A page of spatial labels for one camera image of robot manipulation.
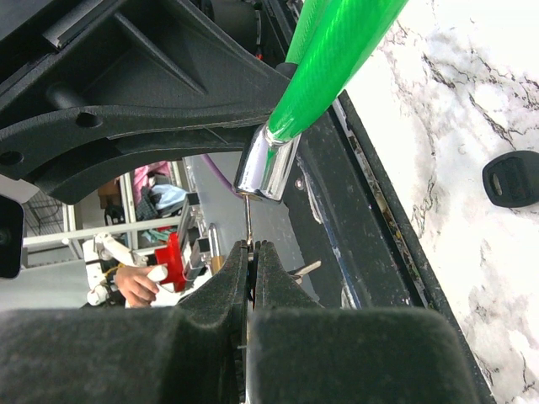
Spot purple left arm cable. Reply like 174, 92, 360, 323
200, 153, 237, 194

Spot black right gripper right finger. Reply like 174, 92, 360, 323
247, 242, 480, 403

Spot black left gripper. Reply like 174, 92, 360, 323
1, 1, 289, 205

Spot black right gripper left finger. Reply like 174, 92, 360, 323
1, 242, 248, 403

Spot green cable lock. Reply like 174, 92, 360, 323
234, 0, 406, 203

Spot black head key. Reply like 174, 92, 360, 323
482, 150, 538, 208

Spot distant person hand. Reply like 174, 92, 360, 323
115, 266, 158, 308

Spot red white background robot device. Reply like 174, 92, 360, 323
83, 193, 225, 306

